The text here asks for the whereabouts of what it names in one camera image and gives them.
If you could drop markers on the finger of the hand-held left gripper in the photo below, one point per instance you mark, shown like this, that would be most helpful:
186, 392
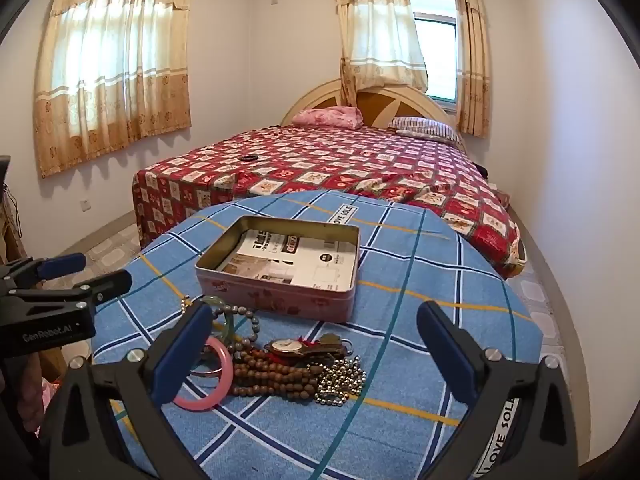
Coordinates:
107, 284
62, 266

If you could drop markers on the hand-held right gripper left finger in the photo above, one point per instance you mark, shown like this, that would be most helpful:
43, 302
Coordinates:
182, 355

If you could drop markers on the narrow beige floral curtain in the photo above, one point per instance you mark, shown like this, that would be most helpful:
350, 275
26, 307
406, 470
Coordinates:
472, 60

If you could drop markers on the brown key holder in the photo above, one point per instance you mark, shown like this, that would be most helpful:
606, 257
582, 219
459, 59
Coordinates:
329, 343

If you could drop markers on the gold metal tin box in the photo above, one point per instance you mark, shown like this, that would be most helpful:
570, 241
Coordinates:
280, 306

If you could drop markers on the red patterned bedsheet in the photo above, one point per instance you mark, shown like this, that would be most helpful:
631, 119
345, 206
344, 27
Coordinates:
350, 160

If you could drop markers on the blue checked tablecloth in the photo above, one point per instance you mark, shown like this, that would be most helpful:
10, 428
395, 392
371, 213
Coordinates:
400, 310

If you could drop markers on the pink floral pillow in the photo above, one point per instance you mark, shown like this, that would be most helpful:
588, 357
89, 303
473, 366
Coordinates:
327, 116

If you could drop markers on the striped pillow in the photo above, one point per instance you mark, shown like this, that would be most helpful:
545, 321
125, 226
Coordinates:
425, 127

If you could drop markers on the window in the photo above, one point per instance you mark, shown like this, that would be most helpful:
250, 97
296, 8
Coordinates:
440, 50

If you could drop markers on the wide beige floral curtain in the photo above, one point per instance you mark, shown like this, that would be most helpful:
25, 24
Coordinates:
110, 70

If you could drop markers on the pink bangle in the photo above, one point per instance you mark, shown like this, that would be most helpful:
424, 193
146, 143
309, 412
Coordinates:
228, 362

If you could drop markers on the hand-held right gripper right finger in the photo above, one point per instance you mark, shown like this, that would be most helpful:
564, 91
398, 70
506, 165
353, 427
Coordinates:
447, 355

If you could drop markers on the small black object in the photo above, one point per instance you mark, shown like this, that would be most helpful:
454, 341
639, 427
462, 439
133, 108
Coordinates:
249, 157

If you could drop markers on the cream wooden headboard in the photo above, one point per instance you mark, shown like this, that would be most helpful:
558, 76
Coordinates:
320, 97

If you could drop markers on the printed paper sheet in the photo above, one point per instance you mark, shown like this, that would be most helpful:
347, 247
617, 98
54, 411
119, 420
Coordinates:
310, 265

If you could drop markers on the green jade bangle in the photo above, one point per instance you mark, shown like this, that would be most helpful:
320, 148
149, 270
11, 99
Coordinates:
231, 327

